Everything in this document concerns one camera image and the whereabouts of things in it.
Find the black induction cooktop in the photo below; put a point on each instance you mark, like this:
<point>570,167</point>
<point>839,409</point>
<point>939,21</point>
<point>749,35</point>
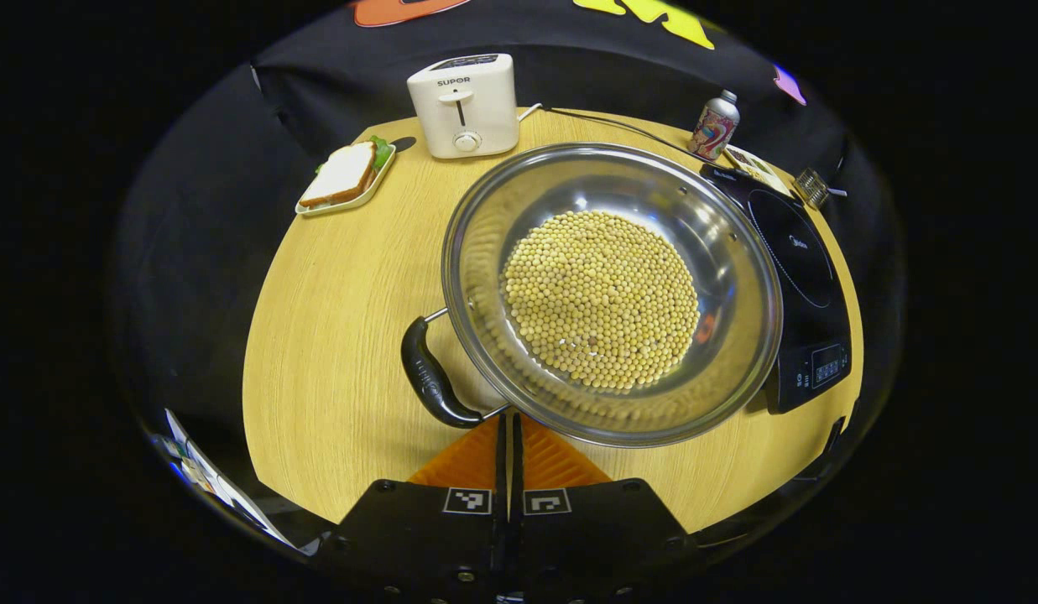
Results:
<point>808,277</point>

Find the sandwich with lettuce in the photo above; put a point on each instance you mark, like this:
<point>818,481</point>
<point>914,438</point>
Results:
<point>341,174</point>

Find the pile of soybeans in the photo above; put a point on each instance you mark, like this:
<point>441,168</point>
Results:
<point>598,302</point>

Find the white toaster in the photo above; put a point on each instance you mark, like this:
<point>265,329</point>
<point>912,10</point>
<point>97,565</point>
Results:
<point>468,109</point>

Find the small white rectangular plate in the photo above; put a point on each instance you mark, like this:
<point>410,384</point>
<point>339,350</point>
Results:
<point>376,186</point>

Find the silver bottle with colourful label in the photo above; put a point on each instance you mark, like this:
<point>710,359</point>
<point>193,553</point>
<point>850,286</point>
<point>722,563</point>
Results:
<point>713,130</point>

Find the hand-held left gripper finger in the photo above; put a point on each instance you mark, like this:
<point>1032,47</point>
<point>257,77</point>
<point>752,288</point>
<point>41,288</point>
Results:
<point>502,461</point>
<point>516,461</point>

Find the black backdrop cloth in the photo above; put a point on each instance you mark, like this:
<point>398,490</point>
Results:
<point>359,75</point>

